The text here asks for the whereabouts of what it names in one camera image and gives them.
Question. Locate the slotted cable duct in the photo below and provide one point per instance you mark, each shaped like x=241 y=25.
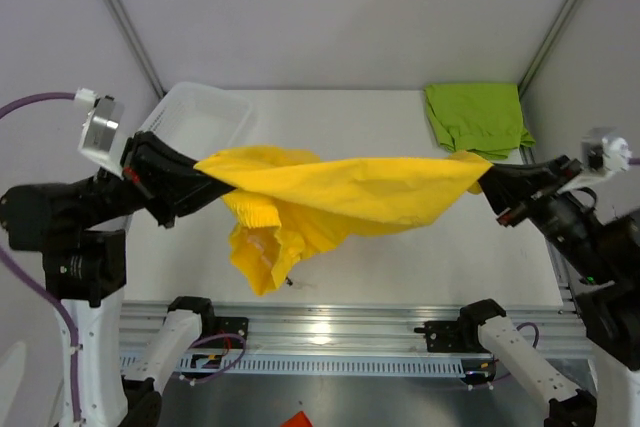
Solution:
x=200 y=365

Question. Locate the yellow shorts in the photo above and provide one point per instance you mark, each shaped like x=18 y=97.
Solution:
x=289 y=205

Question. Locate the left corner aluminium post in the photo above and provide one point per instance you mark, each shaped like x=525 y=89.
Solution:
x=135 y=45

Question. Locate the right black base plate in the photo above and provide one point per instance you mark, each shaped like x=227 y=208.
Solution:
x=447 y=337

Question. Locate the right side aluminium rail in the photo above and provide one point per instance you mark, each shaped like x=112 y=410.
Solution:
x=567 y=280

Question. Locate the aluminium mounting rail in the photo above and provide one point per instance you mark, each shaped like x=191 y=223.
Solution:
x=351 y=331

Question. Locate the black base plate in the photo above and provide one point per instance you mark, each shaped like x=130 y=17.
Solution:
x=230 y=325
x=447 y=337

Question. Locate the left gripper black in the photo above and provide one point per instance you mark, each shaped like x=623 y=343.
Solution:
x=173 y=181

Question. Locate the corner aluminium post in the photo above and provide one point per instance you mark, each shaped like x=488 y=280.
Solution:
x=135 y=45
x=558 y=25

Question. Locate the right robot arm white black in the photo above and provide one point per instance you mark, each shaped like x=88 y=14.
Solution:
x=589 y=374

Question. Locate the lime green shorts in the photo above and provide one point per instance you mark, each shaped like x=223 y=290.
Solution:
x=482 y=118

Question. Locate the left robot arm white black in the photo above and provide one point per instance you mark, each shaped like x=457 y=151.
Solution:
x=57 y=248

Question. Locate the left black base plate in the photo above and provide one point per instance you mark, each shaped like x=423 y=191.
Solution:
x=230 y=325

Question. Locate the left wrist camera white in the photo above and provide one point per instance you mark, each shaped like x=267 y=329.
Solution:
x=101 y=141

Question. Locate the orange object at bottom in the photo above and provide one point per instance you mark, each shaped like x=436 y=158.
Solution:
x=298 y=420

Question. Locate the right corner aluminium post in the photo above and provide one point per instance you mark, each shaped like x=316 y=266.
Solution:
x=558 y=25

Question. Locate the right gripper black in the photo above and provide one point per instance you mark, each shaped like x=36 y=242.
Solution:
x=506 y=184

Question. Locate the white plastic basket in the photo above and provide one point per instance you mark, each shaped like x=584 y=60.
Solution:
x=198 y=120

